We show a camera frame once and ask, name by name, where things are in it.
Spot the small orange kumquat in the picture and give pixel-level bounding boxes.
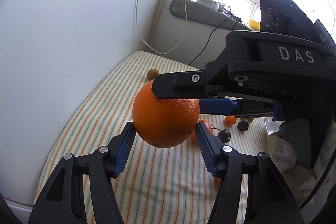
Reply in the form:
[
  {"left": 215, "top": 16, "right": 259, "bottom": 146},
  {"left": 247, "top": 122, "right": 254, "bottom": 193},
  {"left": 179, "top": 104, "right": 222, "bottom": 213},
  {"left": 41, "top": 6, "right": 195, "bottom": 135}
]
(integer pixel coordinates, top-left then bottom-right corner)
[{"left": 224, "top": 116, "right": 237, "bottom": 126}]

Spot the large round orange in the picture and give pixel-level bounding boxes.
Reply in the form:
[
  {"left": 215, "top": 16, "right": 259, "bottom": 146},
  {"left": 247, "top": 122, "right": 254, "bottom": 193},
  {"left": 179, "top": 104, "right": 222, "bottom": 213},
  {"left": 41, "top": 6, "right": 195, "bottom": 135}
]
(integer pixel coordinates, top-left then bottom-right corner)
[{"left": 132, "top": 81, "right": 200, "bottom": 148}]

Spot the right white gloved hand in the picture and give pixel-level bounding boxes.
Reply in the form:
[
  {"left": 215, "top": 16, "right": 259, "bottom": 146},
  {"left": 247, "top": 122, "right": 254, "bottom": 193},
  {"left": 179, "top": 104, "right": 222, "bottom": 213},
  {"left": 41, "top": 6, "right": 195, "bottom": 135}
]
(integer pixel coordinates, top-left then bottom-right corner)
[{"left": 266, "top": 119, "right": 335, "bottom": 205}]

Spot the dark plum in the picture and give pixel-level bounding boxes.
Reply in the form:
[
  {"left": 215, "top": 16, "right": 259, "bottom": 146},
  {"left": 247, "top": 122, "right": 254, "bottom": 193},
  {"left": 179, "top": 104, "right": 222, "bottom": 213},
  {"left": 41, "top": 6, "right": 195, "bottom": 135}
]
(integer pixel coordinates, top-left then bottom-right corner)
[
  {"left": 218, "top": 129, "right": 231, "bottom": 143},
  {"left": 237, "top": 119, "right": 249, "bottom": 132}
]

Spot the brown kiwi fruit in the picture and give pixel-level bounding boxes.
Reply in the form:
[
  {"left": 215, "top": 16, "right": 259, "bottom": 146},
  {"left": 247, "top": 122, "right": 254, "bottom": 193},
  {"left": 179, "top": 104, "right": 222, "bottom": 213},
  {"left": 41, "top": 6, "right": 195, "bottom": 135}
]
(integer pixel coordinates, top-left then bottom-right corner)
[{"left": 147, "top": 69, "right": 160, "bottom": 81}]

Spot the small tangerine with stem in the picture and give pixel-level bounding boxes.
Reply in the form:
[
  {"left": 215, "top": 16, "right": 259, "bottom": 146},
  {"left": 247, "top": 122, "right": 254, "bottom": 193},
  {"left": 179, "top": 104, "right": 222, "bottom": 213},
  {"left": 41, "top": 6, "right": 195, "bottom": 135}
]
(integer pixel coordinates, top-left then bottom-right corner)
[{"left": 190, "top": 120, "right": 214, "bottom": 144}]

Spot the yellow bowl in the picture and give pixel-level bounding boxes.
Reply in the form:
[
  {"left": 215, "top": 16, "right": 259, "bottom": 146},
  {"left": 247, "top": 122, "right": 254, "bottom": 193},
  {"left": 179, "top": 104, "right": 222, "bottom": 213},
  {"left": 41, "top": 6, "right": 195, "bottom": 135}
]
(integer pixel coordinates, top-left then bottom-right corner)
[{"left": 248, "top": 19, "right": 260, "bottom": 31}]

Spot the floral white plate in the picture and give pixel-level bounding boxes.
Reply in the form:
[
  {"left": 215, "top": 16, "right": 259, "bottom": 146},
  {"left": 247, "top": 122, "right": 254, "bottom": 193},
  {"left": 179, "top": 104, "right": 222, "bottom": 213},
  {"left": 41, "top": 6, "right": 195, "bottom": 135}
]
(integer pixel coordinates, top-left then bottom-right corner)
[{"left": 264, "top": 117, "right": 284, "bottom": 136}]

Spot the grey windowsill cloth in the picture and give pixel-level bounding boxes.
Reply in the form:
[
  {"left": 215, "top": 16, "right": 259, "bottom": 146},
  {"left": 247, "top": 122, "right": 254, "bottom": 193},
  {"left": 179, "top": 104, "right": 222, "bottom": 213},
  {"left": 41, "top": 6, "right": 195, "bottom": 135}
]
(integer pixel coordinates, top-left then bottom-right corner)
[{"left": 169, "top": 0, "right": 251, "bottom": 31}]

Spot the striped cloth mat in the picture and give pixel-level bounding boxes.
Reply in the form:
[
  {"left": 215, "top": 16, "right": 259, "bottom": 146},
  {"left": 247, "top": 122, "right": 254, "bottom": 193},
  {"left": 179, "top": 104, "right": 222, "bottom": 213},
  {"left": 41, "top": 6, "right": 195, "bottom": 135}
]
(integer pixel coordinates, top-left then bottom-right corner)
[{"left": 34, "top": 50, "right": 271, "bottom": 224}]

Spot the black cable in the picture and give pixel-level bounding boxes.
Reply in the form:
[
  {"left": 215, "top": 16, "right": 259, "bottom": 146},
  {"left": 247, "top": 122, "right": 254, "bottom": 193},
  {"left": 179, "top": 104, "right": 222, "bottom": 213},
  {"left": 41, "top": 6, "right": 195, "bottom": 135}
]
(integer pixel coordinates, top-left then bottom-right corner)
[{"left": 188, "top": 16, "right": 228, "bottom": 66}]

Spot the white cable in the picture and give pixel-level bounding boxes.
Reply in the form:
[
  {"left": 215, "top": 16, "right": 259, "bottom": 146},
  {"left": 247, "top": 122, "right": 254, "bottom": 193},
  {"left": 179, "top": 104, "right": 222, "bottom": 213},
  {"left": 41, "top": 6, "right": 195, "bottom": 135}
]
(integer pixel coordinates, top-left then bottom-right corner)
[{"left": 135, "top": 0, "right": 189, "bottom": 55}]

